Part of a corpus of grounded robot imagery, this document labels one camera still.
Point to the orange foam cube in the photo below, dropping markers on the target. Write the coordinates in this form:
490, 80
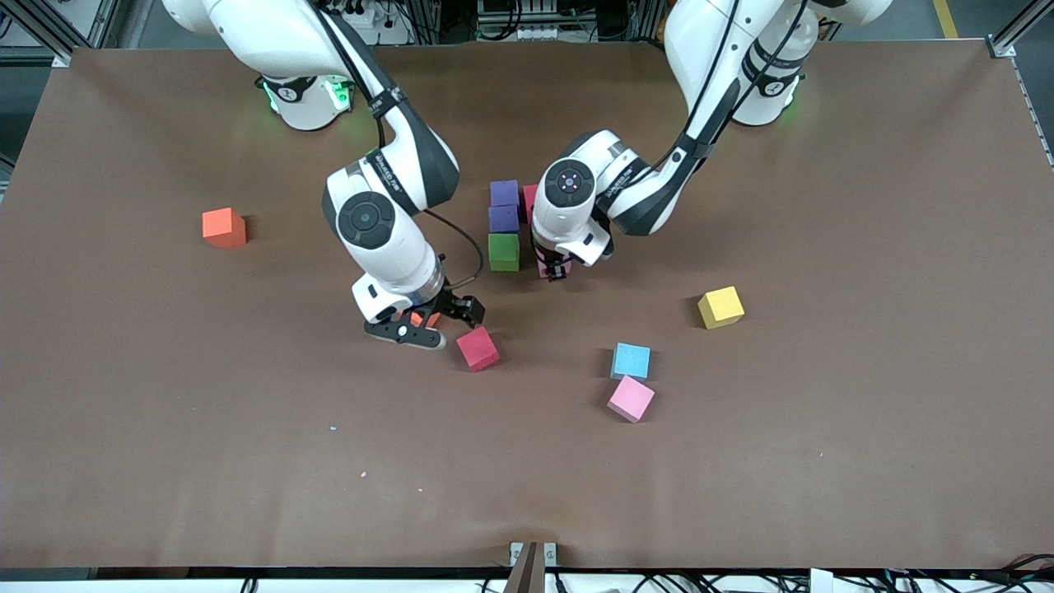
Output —
224, 228
430, 319

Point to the blue foam cube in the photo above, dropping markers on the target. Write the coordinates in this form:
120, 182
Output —
631, 361

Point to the aluminium frame profile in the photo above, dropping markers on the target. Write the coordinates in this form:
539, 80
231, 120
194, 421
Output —
1017, 31
45, 37

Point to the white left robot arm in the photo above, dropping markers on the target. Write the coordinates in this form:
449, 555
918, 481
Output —
568, 226

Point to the yellow foam cube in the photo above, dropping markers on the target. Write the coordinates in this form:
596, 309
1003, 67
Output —
720, 307

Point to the green foam cube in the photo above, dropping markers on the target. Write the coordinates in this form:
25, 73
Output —
503, 252

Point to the aluminium table edge rail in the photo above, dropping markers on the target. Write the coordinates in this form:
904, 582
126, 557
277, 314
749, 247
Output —
1034, 114

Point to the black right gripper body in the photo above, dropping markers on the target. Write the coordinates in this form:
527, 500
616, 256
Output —
450, 302

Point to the white equipment box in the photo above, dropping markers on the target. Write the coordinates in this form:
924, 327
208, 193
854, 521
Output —
535, 33

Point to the white power strip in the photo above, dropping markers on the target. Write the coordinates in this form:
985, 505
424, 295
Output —
379, 33

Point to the brown table mat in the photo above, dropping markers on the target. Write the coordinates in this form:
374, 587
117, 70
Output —
247, 494

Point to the grey metal bracket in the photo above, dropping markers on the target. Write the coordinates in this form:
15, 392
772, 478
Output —
552, 553

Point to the dark camera mount post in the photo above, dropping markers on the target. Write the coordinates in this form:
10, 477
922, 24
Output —
527, 576

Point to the red foam cube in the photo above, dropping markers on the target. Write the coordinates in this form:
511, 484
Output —
529, 202
478, 350

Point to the purple foam cube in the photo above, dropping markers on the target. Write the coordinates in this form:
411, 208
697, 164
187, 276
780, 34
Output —
503, 219
504, 193

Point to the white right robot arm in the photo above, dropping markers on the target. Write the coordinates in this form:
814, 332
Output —
395, 255

